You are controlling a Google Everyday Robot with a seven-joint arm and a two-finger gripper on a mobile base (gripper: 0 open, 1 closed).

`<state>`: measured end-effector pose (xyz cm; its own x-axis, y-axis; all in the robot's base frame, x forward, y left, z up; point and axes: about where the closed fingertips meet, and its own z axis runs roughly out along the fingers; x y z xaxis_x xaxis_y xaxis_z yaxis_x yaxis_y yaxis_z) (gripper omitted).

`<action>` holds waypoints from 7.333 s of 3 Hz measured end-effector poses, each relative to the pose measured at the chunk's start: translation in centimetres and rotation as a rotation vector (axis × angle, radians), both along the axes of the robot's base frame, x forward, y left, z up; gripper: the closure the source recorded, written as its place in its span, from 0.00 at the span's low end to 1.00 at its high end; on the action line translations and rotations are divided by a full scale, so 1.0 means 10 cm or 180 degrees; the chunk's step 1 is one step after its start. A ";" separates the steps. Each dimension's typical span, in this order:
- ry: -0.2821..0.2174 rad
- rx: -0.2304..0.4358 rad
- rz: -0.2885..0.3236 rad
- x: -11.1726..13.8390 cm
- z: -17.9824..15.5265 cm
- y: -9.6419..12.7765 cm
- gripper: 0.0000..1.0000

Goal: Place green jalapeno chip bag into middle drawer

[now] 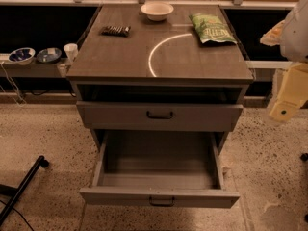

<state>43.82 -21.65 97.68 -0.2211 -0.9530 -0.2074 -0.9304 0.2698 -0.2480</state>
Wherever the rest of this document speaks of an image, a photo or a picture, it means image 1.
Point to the green jalapeno chip bag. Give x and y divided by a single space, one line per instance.
210 28

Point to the open lower drawer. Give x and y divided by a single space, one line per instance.
159 169

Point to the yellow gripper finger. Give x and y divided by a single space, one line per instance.
282 111
272 36

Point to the blue patterned bowl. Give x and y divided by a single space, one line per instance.
22 56

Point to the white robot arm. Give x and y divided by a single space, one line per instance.
291 34

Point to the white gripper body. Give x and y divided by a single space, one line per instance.
295 38

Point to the grey side shelf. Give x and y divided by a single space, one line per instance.
34 69

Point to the black chair leg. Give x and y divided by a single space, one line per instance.
13 193

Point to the white bowl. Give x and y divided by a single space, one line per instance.
157 11

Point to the grey blue bowl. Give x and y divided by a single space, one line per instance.
49 55

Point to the dark snack bar packet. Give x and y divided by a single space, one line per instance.
118 31

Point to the white paper cup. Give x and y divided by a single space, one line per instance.
71 51

